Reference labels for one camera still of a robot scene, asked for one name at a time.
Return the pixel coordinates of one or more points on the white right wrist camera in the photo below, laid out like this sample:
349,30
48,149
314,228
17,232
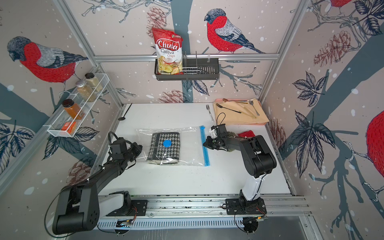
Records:
213,131

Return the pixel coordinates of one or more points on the clear acrylic wall shelf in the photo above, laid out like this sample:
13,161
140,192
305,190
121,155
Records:
55,127

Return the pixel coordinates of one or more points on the gold utensil on placemat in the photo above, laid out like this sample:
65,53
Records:
250,113

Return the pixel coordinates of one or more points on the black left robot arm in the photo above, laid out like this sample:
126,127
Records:
78,208

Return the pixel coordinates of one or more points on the black ladle at table edge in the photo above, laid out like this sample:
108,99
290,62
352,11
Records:
124,116

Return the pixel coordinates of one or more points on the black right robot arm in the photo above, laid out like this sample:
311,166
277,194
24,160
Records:
258,161

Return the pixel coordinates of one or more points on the small orange box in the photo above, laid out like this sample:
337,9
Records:
69,127

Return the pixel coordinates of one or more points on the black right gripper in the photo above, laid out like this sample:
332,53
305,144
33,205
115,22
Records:
207,144

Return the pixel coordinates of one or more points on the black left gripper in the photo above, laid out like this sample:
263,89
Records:
138,150

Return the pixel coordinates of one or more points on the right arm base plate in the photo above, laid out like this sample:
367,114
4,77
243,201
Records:
237,207

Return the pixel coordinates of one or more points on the silver spoon on placemat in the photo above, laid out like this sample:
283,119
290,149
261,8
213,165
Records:
252,104

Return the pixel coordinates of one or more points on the tan spice jar middle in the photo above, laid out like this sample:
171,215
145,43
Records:
85,91

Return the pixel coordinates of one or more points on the yellow spice jar black lid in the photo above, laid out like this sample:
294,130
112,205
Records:
93,82

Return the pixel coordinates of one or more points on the clear vacuum bag blue zipper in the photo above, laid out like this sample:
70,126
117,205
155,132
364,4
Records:
192,151

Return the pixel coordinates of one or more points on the pink tray under placemat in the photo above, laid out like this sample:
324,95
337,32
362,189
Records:
221,100

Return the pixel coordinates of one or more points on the silver fork on table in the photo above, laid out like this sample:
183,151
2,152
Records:
208,109

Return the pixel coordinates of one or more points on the black wall basket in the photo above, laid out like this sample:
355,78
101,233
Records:
193,69

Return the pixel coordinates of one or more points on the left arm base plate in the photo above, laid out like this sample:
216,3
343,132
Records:
136,208

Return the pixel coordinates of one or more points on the copper spoon on placemat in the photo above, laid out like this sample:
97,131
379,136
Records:
240,102

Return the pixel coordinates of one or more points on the beige placemat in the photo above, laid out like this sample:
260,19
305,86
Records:
231,118

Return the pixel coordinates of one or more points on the houndstooth black white scarf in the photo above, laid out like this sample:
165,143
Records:
165,148

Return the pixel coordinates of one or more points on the red knitted cloth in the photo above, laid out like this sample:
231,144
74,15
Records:
247,134

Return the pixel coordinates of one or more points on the red Chuba cassava chips bag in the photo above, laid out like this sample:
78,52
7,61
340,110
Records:
168,46

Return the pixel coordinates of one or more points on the orange spice jar black lid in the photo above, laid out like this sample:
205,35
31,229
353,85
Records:
73,109

